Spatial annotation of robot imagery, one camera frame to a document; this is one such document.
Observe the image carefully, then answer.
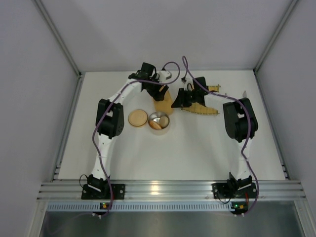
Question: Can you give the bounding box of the orange oval box lid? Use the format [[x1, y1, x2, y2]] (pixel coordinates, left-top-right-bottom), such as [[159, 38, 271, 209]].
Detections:
[[154, 89, 173, 115]]

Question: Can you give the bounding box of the white steamed bun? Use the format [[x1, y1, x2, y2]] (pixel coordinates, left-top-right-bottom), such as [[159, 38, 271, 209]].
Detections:
[[159, 116, 169, 129]]

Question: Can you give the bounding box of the round wooden lid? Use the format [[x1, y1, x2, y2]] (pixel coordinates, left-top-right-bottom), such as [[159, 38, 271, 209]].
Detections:
[[128, 109, 148, 128]]

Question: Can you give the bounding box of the sesame bread bun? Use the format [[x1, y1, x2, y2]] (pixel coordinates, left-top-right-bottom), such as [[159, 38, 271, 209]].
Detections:
[[149, 120, 162, 130]]

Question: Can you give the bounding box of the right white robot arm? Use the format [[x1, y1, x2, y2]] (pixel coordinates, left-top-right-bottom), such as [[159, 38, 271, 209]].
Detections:
[[171, 77, 259, 196]]

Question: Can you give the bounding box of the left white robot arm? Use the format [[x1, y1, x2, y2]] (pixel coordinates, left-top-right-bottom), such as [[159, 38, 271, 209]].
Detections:
[[81, 63, 172, 199]]

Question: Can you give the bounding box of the bamboo mat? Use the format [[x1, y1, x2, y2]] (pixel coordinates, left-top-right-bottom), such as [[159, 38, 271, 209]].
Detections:
[[181, 84, 221, 116]]

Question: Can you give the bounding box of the round steel bowl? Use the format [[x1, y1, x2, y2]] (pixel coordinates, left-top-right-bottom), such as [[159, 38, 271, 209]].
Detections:
[[148, 111, 170, 135]]

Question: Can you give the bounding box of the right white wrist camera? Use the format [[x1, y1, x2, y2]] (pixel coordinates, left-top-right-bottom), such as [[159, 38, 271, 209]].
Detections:
[[181, 77, 194, 91]]

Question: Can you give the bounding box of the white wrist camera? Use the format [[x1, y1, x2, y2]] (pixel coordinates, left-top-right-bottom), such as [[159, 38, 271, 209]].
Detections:
[[181, 77, 194, 91], [158, 70, 172, 83]]

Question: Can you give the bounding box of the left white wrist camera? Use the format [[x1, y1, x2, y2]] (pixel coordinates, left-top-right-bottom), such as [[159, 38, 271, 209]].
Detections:
[[158, 70, 172, 83]]

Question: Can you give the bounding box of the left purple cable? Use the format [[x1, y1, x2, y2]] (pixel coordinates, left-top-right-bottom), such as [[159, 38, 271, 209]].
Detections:
[[91, 61, 180, 218]]

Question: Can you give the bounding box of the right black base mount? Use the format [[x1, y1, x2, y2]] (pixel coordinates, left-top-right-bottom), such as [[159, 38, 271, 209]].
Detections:
[[211, 183, 257, 200]]

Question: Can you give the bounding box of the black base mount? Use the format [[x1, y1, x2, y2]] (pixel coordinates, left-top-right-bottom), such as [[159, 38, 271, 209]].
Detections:
[[81, 184, 125, 200], [211, 183, 257, 200]]

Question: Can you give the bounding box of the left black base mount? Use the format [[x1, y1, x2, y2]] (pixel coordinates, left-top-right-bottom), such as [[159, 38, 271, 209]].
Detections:
[[81, 184, 125, 200]]

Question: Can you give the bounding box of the perforated cable tray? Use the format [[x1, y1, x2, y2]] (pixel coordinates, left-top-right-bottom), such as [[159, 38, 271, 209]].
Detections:
[[46, 201, 240, 212]]

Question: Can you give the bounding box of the aluminium rail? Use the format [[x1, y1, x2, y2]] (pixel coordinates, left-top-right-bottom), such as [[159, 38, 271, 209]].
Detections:
[[37, 180, 306, 201]]

